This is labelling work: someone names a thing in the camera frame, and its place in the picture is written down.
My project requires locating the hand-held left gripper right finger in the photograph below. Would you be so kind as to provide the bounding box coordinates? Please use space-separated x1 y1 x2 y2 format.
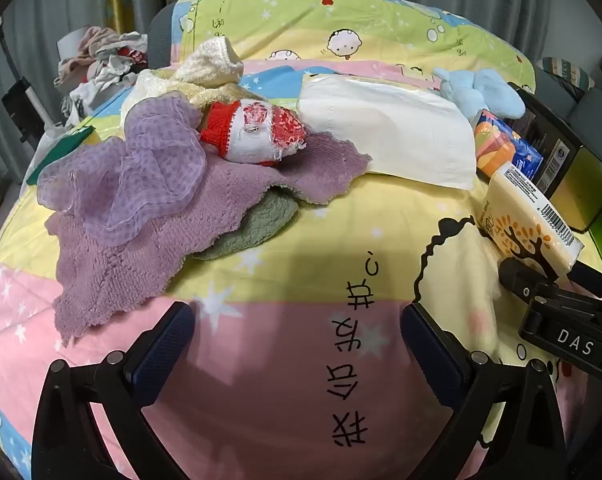
402 301 566 480

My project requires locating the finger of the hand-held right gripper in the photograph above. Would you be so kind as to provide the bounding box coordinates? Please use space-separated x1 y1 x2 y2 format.
571 262 602 306
497 257 549 296

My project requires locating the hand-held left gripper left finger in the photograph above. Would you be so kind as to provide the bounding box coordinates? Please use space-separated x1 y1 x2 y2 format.
31 301 196 480

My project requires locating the yellow tree print tissue pack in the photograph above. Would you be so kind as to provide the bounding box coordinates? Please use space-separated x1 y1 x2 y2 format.
481 161 585 278

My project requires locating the light blue plush toy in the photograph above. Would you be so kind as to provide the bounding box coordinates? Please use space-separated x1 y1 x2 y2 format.
432 67 526 122

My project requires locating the red and white knit sock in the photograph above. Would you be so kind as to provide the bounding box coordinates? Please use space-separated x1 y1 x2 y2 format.
199 99 308 167

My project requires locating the purple fluffy towel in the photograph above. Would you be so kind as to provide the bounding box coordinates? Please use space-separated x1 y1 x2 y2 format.
45 130 374 347

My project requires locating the black and yellow box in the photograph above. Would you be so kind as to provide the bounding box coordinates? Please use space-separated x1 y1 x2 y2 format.
507 81 602 234

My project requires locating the orange and blue tissue pack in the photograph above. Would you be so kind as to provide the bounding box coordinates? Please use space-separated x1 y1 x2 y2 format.
473 108 542 180

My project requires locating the cartoon printed blanket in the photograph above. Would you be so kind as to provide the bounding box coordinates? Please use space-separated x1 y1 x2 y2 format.
0 0 602 480

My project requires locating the green fluffy cloth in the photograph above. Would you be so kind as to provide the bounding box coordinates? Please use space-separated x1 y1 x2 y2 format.
188 191 300 262

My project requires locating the grey blue sofa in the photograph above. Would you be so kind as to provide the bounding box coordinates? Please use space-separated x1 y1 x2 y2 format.
536 45 602 161

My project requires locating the purple mesh bath pouf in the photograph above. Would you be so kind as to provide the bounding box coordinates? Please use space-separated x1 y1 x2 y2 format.
37 96 206 248

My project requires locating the large white tissue pack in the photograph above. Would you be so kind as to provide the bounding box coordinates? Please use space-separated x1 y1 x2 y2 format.
296 72 478 192

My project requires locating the patterned sofa cushion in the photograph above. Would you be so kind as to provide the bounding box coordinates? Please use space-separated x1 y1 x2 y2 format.
538 55 594 101

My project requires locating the dark green cloth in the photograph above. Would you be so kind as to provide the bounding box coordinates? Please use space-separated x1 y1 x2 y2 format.
27 125 96 186

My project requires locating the stick vacuum cleaner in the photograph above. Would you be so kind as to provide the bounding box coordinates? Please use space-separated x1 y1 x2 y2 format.
0 15 56 146

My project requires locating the cream towel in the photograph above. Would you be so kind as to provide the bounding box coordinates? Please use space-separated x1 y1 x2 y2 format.
121 36 262 122

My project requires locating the pile of clothes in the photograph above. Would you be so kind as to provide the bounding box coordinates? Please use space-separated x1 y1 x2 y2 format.
54 26 152 128

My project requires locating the grey cushion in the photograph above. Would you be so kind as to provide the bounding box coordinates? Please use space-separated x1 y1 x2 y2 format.
146 2 182 72

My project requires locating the grey curtain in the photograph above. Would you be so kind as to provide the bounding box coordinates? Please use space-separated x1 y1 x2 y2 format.
1 0 602 126

